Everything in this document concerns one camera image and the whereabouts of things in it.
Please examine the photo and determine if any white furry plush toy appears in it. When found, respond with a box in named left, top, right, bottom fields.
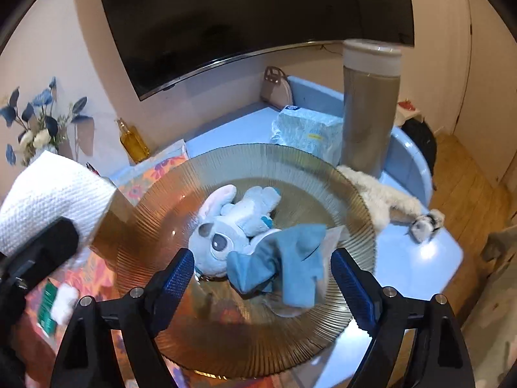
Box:
left=337, top=165, right=445, bottom=244

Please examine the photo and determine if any blue and white flower bouquet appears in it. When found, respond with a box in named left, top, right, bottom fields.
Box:
left=0, top=76, right=94, bottom=166

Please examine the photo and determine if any floral orange table mat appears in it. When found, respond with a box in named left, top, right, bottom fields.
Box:
left=24, top=147, right=283, bottom=388

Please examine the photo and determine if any black television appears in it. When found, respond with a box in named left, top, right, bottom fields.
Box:
left=95, top=0, right=415, bottom=102

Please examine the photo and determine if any white paper towel roll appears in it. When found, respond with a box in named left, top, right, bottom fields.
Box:
left=0, top=150, right=118, bottom=267

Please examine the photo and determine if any light blue plush toy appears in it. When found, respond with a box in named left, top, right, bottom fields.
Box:
left=188, top=185, right=283, bottom=281

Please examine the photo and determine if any tall grey tumbler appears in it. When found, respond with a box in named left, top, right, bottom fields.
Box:
left=339, top=39, right=401, bottom=178

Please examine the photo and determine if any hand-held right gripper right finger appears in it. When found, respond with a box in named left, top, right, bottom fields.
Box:
left=330, top=247, right=477, bottom=388

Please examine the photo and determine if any beige handbag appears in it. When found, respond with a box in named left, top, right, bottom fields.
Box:
left=260, top=66, right=295, bottom=110

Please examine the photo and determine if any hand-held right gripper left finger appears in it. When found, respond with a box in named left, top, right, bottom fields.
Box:
left=50, top=248, right=195, bottom=388

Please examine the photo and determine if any black backpack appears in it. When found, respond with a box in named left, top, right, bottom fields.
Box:
left=402, top=117, right=438, bottom=190

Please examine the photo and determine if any light blue tissue pack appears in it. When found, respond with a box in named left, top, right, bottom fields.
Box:
left=270, top=105, right=344, bottom=166

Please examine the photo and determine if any green packet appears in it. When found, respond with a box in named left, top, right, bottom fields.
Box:
left=37, top=281, right=59, bottom=336

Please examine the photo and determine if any teal drawstring pouch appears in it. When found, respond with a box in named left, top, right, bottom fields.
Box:
left=226, top=223, right=329, bottom=308

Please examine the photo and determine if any ribbed amber glass plate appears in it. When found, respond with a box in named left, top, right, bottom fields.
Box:
left=91, top=143, right=378, bottom=376

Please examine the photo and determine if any small white side table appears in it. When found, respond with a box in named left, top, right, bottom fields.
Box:
left=394, top=99, right=425, bottom=130

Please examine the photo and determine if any yellow oil bottle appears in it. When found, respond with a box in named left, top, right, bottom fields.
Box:
left=116, top=118, right=151, bottom=165

